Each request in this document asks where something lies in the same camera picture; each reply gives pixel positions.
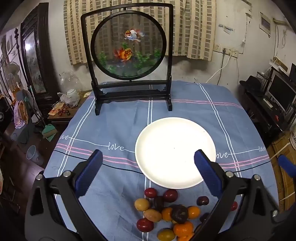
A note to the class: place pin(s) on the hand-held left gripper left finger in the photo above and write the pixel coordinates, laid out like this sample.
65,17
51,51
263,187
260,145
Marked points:
89,173

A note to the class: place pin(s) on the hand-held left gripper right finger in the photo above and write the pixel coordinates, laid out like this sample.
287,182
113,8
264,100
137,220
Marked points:
208,173

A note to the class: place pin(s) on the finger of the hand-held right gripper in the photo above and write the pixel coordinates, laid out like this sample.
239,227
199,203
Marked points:
288,165

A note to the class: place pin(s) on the white plate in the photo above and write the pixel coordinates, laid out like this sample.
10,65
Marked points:
171,150

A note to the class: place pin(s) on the dark brown mangosteen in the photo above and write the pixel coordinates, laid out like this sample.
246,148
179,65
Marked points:
179,213

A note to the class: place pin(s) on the green dustpan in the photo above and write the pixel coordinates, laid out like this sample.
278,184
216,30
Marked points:
49,133

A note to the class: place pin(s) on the blue plastic bucket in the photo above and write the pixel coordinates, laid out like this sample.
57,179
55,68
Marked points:
33,154

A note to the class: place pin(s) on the wooden side table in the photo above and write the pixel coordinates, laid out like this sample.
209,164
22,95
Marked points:
69,118

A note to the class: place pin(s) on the blue plaid tablecloth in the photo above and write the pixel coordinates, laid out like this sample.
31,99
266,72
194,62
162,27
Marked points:
115,120

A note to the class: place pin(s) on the black media stand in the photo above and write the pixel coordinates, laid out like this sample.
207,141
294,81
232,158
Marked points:
261,111

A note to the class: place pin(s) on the red beads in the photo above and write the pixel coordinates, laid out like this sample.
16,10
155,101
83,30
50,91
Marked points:
63,111

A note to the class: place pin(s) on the computer monitor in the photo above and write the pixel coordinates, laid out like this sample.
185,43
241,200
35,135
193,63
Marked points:
281,90

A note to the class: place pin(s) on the white teapot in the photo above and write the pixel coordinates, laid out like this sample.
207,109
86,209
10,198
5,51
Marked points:
72,95

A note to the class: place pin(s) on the black hat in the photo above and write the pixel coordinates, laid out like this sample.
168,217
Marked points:
252,83

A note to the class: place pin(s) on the pink cloth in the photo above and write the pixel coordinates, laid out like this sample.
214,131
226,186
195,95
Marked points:
19,115

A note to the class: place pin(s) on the clear plastic bag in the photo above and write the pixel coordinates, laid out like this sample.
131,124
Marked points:
69,80

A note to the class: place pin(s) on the round goldfish table screen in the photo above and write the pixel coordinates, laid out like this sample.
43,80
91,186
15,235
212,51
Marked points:
108,62

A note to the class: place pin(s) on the white power strip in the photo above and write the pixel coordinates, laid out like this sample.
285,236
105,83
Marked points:
230,52

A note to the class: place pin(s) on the white standing fan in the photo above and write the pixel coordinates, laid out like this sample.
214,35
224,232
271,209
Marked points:
12,73

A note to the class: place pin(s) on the beige checked curtain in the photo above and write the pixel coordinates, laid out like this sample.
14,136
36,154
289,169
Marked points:
192,30

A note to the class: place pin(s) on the carved dark wood frame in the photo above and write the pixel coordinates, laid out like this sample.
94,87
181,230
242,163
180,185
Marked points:
34,60

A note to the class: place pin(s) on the white wall socket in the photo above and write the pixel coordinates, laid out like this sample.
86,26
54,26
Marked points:
217,47

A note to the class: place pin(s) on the white wall box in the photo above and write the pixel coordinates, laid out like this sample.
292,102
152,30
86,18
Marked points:
265,23

